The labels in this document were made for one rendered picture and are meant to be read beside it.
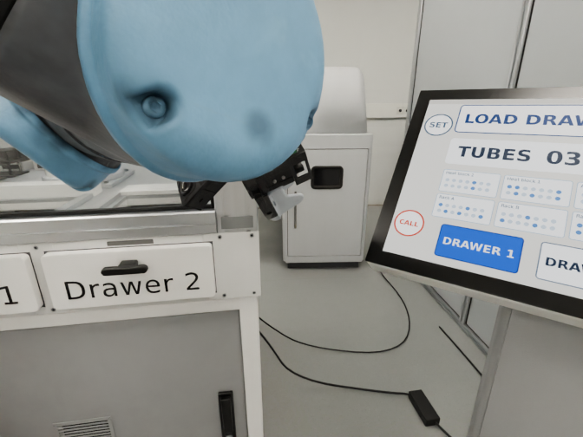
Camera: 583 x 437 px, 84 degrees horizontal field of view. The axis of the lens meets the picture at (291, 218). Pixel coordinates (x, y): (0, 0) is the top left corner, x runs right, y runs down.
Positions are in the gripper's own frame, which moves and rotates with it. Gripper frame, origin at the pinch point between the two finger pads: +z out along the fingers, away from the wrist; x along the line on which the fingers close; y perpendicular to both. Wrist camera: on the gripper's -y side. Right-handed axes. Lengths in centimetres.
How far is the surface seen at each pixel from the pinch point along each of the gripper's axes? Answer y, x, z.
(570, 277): 27.9, -25.1, -1.0
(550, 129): 38.7, -8.4, -3.0
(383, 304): 32, 18, 169
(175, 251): -19.3, 6.3, 6.9
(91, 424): -57, -9, 32
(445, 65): 123, 111, 97
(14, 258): -43.4, 12.6, -1.9
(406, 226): 16.9, -10.4, 1.9
